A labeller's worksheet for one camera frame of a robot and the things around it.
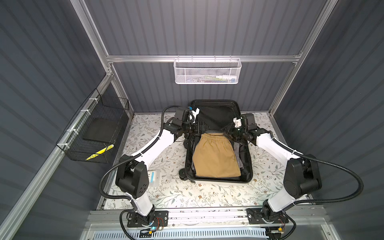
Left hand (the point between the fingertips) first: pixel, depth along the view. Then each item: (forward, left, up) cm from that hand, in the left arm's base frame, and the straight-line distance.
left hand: (204, 126), depth 83 cm
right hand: (0, -11, -5) cm, 12 cm away
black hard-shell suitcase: (+24, -11, -16) cm, 31 cm away
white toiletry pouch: (-19, +30, -21) cm, 41 cm away
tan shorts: (-12, -5, -12) cm, 18 cm away
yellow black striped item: (-17, +51, +4) cm, 54 cm away
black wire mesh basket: (-8, +55, +6) cm, 56 cm away
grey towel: (-5, -20, -14) cm, 25 cm away
